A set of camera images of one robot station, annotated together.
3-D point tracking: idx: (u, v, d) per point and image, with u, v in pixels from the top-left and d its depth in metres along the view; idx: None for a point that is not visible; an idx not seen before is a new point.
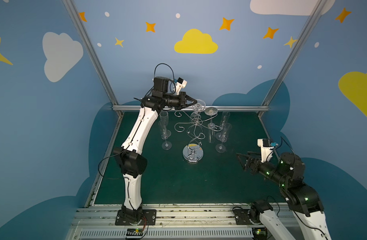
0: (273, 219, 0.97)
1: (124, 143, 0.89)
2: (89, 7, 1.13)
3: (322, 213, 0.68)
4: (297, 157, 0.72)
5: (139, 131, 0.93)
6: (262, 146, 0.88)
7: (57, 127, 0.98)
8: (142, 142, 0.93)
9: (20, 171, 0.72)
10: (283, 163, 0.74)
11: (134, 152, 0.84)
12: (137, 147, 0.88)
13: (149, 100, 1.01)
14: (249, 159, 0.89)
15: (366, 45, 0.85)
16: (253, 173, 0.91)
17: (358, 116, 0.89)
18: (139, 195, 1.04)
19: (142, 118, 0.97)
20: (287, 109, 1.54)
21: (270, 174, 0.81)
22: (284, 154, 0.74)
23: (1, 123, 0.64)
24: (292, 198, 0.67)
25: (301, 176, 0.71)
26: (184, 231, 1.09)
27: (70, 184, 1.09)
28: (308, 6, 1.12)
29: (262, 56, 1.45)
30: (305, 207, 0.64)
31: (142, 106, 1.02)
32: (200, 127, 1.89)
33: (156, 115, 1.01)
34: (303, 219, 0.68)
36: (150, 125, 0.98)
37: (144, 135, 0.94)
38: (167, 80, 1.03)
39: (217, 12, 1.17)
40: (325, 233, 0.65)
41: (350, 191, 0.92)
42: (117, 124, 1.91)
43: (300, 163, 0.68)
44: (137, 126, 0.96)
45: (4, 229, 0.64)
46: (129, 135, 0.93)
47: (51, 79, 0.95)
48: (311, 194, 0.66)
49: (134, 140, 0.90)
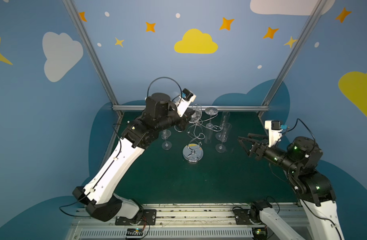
0: (273, 215, 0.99)
1: (86, 187, 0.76)
2: (89, 7, 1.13)
3: (333, 203, 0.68)
4: (314, 143, 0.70)
5: (107, 174, 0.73)
6: (271, 130, 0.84)
7: (57, 126, 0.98)
8: (110, 187, 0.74)
9: (20, 171, 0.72)
10: (296, 149, 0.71)
11: (92, 204, 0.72)
12: (99, 198, 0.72)
13: (133, 127, 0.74)
14: (255, 144, 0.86)
15: (366, 45, 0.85)
16: (258, 159, 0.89)
17: (358, 116, 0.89)
18: (132, 208, 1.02)
19: (116, 157, 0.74)
20: (287, 108, 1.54)
21: (279, 160, 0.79)
22: (299, 140, 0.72)
23: (1, 123, 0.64)
24: (303, 187, 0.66)
25: (315, 164, 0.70)
26: (184, 231, 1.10)
27: (70, 185, 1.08)
28: (308, 6, 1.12)
29: (262, 56, 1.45)
30: (316, 196, 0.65)
31: (123, 134, 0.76)
32: (200, 127, 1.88)
33: (139, 150, 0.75)
34: (313, 209, 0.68)
36: (126, 165, 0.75)
37: (112, 181, 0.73)
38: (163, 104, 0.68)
39: (217, 13, 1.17)
40: (335, 224, 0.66)
41: (351, 190, 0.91)
42: (117, 124, 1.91)
43: (318, 150, 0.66)
44: (108, 166, 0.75)
45: (4, 229, 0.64)
46: (97, 175, 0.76)
47: (51, 79, 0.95)
48: (322, 183, 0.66)
49: (98, 186, 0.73)
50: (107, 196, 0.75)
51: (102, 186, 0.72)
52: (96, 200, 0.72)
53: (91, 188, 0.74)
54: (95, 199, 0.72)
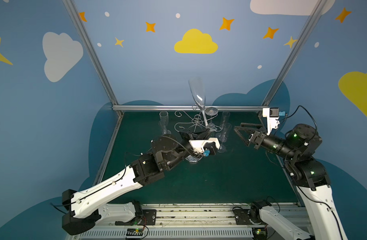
0: (272, 212, 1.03)
1: (75, 194, 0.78)
2: (89, 8, 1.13)
3: (328, 188, 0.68)
4: (313, 130, 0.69)
5: (98, 193, 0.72)
6: (268, 117, 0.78)
7: (57, 126, 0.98)
8: (95, 207, 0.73)
9: (20, 171, 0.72)
10: (295, 136, 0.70)
11: (70, 215, 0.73)
12: (79, 212, 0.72)
13: (144, 162, 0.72)
14: (254, 132, 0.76)
15: (366, 45, 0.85)
16: (257, 149, 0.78)
17: (358, 116, 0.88)
18: (124, 215, 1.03)
19: (115, 182, 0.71)
20: (287, 108, 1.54)
21: (277, 148, 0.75)
22: (300, 128, 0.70)
23: (1, 123, 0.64)
24: (298, 173, 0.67)
25: (312, 151, 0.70)
26: (184, 231, 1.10)
27: (70, 185, 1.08)
28: (308, 6, 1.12)
29: (262, 56, 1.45)
30: (311, 181, 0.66)
31: (131, 164, 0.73)
32: (200, 127, 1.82)
33: (138, 185, 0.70)
34: (308, 194, 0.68)
36: (118, 194, 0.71)
37: (99, 202, 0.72)
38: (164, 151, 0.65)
39: (217, 13, 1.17)
40: (331, 208, 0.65)
41: (352, 191, 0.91)
42: (117, 124, 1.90)
43: (317, 138, 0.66)
44: (103, 186, 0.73)
45: (3, 229, 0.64)
46: (91, 189, 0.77)
47: (51, 79, 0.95)
48: (317, 169, 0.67)
49: (86, 200, 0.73)
50: (87, 213, 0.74)
51: (87, 203, 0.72)
52: (74, 213, 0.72)
53: (79, 199, 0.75)
54: (74, 211, 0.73)
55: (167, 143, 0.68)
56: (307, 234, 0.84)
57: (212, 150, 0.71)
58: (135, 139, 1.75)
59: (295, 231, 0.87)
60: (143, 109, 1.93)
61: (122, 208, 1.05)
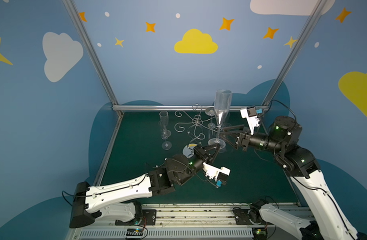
0: (271, 209, 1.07)
1: (92, 187, 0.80)
2: (89, 8, 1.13)
3: (319, 172, 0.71)
4: (292, 120, 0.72)
5: (114, 193, 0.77)
6: (248, 117, 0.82)
7: (57, 126, 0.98)
8: (107, 204, 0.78)
9: (20, 171, 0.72)
10: (278, 129, 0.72)
11: (83, 207, 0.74)
12: (92, 206, 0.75)
13: (160, 175, 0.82)
14: (241, 134, 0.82)
15: None
16: (245, 150, 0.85)
17: (359, 116, 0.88)
18: (126, 214, 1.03)
19: (131, 186, 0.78)
20: (287, 108, 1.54)
21: (264, 144, 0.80)
22: (279, 120, 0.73)
23: (1, 123, 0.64)
24: (290, 163, 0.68)
25: (296, 140, 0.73)
26: (184, 231, 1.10)
27: (70, 185, 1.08)
28: (308, 6, 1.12)
29: (262, 56, 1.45)
30: (304, 169, 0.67)
31: (149, 173, 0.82)
32: (200, 127, 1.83)
33: (149, 194, 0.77)
34: (303, 182, 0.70)
36: (131, 198, 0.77)
37: (113, 202, 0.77)
38: (174, 170, 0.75)
39: (217, 13, 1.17)
40: (326, 192, 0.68)
41: (353, 191, 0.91)
42: (117, 124, 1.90)
43: (297, 126, 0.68)
44: (119, 187, 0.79)
45: (3, 230, 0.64)
46: (106, 186, 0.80)
47: (51, 79, 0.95)
48: (306, 156, 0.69)
49: (101, 196, 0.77)
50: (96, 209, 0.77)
51: (103, 199, 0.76)
52: (88, 206, 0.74)
53: (94, 193, 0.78)
54: (88, 205, 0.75)
55: (178, 163, 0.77)
56: (307, 221, 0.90)
57: (224, 182, 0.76)
58: (134, 139, 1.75)
59: (296, 222, 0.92)
60: (143, 109, 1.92)
61: (122, 208, 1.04)
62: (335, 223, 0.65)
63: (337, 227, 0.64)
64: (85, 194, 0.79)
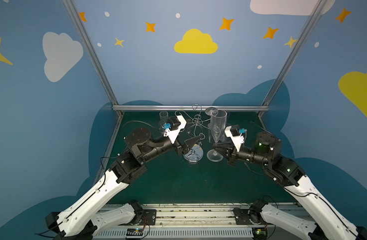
0: (272, 211, 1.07)
1: (60, 214, 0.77)
2: (89, 8, 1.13)
3: (306, 177, 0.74)
4: (271, 135, 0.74)
5: (84, 205, 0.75)
6: (233, 138, 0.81)
7: (56, 126, 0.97)
8: (84, 219, 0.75)
9: (20, 171, 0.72)
10: (260, 145, 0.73)
11: (61, 235, 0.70)
12: (69, 229, 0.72)
13: (122, 161, 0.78)
14: (228, 149, 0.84)
15: (366, 45, 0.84)
16: (234, 165, 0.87)
17: (359, 116, 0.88)
18: (122, 215, 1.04)
19: (98, 189, 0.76)
20: (287, 108, 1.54)
21: (251, 158, 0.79)
22: (260, 136, 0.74)
23: (1, 122, 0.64)
24: (279, 175, 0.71)
25: (279, 152, 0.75)
26: (184, 231, 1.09)
27: (70, 185, 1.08)
28: (308, 6, 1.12)
29: (262, 56, 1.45)
30: (292, 178, 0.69)
31: (110, 167, 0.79)
32: (200, 126, 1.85)
33: (124, 185, 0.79)
34: (296, 191, 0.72)
36: (105, 199, 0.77)
37: (89, 213, 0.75)
38: (137, 144, 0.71)
39: (217, 13, 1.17)
40: (317, 194, 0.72)
41: (354, 191, 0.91)
42: (117, 124, 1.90)
43: (276, 141, 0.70)
44: (87, 198, 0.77)
45: (2, 230, 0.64)
46: (74, 205, 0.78)
47: (51, 79, 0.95)
48: (290, 165, 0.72)
49: (73, 217, 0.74)
50: (79, 228, 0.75)
51: (76, 217, 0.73)
52: (65, 232, 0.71)
53: (65, 218, 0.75)
54: (64, 230, 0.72)
55: (138, 137, 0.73)
56: (313, 224, 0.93)
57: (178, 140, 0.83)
58: None
59: (302, 225, 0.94)
60: (143, 109, 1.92)
61: (118, 211, 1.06)
62: (334, 223, 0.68)
63: (337, 227, 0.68)
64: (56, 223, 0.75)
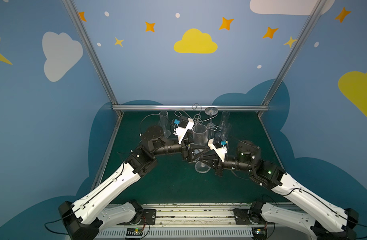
0: (272, 210, 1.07)
1: (76, 203, 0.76)
2: (89, 8, 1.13)
3: (287, 175, 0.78)
4: (249, 144, 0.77)
5: (101, 193, 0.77)
6: (218, 150, 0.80)
7: (56, 126, 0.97)
8: (100, 208, 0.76)
9: (20, 171, 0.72)
10: (242, 155, 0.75)
11: (78, 222, 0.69)
12: (87, 216, 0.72)
13: (137, 155, 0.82)
14: (215, 161, 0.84)
15: (365, 44, 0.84)
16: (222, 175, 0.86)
17: (359, 116, 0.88)
18: (125, 214, 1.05)
19: (116, 179, 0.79)
20: (287, 108, 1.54)
21: (236, 166, 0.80)
22: (241, 146, 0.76)
23: (1, 122, 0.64)
24: (264, 180, 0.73)
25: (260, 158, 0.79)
26: (184, 231, 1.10)
27: (70, 185, 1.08)
28: (308, 6, 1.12)
29: (262, 55, 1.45)
30: (275, 180, 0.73)
31: (127, 160, 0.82)
32: None
33: (137, 177, 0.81)
34: (282, 190, 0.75)
36: (121, 189, 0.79)
37: (105, 201, 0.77)
38: (153, 139, 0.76)
39: (217, 12, 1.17)
40: (301, 188, 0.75)
41: (355, 191, 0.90)
42: (117, 124, 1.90)
43: (256, 149, 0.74)
44: (104, 188, 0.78)
45: (3, 230, 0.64)
46: (90, 194, 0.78)
47: (51, 79, 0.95)
48: (271, 168, 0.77)
49: (89, 204, 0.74)
50: (93, 217, 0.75)
51: (94, 204, 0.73)
52: (82, 219, 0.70)
53: (81, 205, 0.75)
54: (81, 217, 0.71)
55: (153, 133, 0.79)
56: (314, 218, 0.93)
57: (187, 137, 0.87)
58: (134, 139, 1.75)
59: (303, 220, 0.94)
60: (142, 109, 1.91)
61: (121, 209, 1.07)
62: (324, 212, 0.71)
63: (328, 215, 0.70)
64: (70, 212, 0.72)
